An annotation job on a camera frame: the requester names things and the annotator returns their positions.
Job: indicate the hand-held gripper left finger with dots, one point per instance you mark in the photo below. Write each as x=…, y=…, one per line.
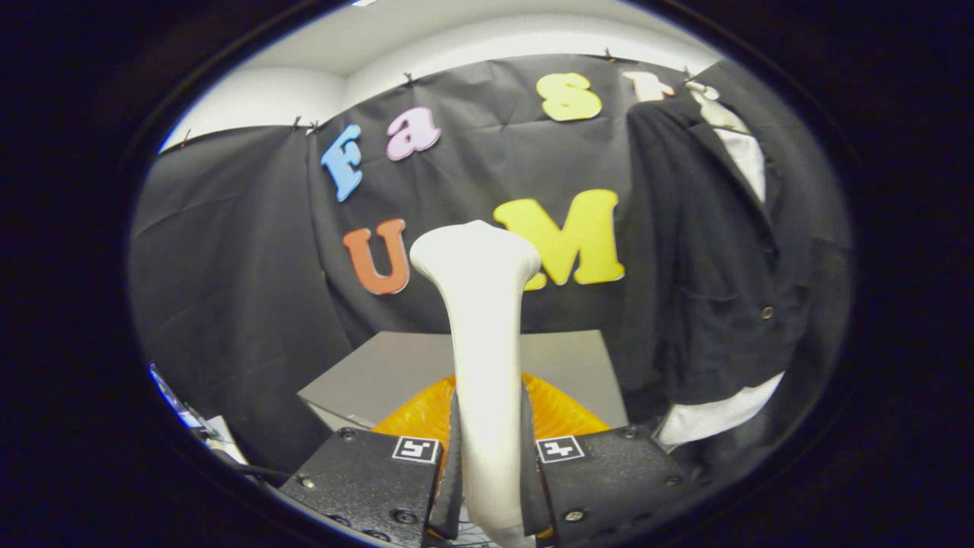
x=454, y=487

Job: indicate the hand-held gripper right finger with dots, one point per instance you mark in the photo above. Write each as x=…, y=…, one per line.
x=531, y=487

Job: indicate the black jacket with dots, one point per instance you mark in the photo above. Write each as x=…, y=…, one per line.
x=708, y=289

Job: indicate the grey cabinet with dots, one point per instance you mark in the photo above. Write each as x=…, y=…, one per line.
x=396, y=373

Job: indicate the white mannequin torso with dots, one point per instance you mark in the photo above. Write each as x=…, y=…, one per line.
x=742, y=152

